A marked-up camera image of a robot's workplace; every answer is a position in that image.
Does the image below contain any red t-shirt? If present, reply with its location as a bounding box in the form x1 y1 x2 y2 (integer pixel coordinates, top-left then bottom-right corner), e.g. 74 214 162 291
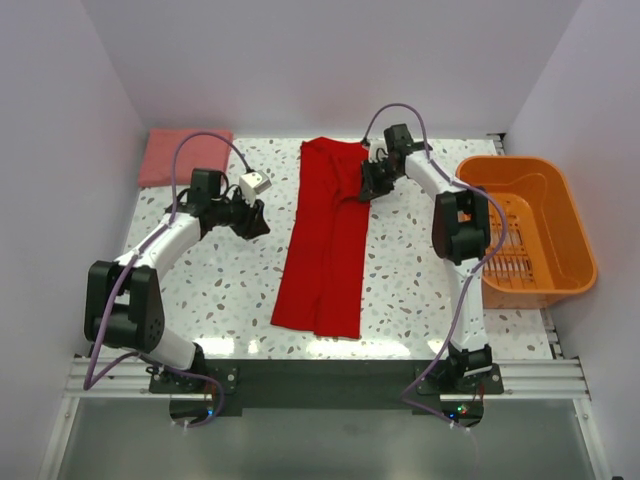
271 137 370 339

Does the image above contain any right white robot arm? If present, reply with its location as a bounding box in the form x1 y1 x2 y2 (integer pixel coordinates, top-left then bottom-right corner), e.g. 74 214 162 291
359 124 493 393

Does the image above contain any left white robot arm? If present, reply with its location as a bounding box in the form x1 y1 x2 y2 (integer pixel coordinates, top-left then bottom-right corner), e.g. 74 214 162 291
83 169 271 390

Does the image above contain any folded pink t-shirt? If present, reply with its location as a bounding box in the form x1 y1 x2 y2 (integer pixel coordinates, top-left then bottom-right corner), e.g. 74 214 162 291
137 128 233 188

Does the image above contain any orange plastic basket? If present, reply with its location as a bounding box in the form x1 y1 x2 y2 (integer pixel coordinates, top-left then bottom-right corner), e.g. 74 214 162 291
456 156 597 309

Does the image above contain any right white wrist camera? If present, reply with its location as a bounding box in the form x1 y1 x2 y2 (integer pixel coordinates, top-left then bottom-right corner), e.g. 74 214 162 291
368 140 388 163

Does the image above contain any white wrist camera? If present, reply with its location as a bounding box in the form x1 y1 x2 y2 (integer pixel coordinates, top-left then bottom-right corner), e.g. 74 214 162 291
239 171 271 199
368 140 388 163

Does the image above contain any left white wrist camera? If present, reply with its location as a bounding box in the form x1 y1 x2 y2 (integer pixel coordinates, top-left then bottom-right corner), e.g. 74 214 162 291
239 171 271 199

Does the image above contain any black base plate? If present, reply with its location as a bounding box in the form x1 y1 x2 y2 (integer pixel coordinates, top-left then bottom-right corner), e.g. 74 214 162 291
146 359 505 426

